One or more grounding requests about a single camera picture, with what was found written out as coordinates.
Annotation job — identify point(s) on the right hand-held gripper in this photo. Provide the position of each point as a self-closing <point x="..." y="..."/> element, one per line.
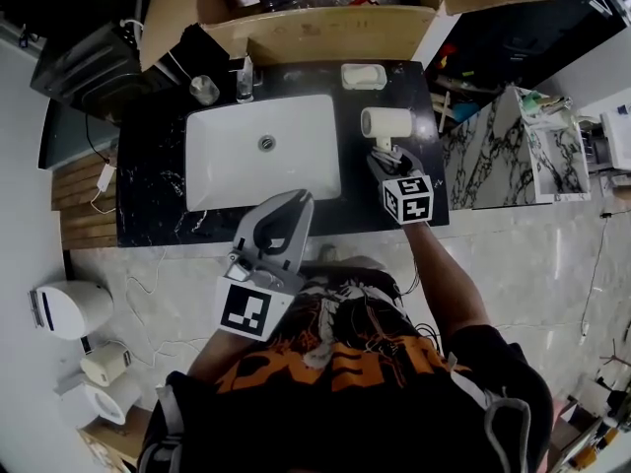
<point x="409" y="200"/>

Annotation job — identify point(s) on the black appliance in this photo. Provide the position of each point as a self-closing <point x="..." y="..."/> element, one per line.
<point x="89" y="72"/>

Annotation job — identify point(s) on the white box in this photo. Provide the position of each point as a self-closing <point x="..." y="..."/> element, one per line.
<point x="618" y="138"/>

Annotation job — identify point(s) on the beige charger box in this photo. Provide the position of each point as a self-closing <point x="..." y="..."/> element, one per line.
<point x="106" y="362"/>

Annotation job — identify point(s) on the cream hair dryer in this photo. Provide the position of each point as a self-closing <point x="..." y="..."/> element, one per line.
<point x="387" y="122"/>

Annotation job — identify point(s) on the white power adapter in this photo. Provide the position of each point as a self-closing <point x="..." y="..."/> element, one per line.
<point x="105" y="178"/>

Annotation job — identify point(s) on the black cabinet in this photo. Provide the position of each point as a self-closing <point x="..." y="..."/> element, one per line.
<point x="517" y="27"/>

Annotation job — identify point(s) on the large cardboard box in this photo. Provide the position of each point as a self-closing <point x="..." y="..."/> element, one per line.
<point x="320" y="32"/>

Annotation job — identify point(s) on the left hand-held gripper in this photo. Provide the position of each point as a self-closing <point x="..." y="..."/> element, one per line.
<point x="246" y="308"/>

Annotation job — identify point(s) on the white rectangular sink basin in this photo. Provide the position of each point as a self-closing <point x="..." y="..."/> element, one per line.
<point x="231" y="165"/>

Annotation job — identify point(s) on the person's left forearm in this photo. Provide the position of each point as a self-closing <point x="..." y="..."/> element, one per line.
<point x="222" y="358"/>

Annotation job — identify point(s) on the person's right forearm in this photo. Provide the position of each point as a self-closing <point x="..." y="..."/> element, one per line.
<point x="443" y="274"/>

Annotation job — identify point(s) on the white rounded device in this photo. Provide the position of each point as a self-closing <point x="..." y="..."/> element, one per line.
<point x="71" y="308"/>

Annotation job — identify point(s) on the chrome faucet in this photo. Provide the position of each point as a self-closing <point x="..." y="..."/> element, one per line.
<point x="245" y="79"/>

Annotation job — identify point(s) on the white soap bar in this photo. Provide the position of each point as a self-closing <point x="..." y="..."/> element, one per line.
<point x="360" y="75"/>

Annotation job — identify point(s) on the clear glass cup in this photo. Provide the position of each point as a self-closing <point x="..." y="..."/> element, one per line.
<point x="204" y="90"/>

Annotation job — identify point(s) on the person's black orange shirt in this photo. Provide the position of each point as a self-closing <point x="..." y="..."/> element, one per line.
<point x="370" y="402"/>

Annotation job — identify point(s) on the marble patterned box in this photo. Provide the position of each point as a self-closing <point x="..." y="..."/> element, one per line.
<point x="498" y="155"/>

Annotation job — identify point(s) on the white soap dish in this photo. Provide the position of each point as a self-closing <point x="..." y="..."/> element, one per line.
<point x="362" y="78"/>

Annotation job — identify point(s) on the chrome sink drain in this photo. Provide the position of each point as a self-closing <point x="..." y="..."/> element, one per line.
<point x="266" y="142"/>

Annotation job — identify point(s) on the black marble sink counter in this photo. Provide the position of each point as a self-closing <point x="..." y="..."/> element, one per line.
<point x="148" y="190"/>

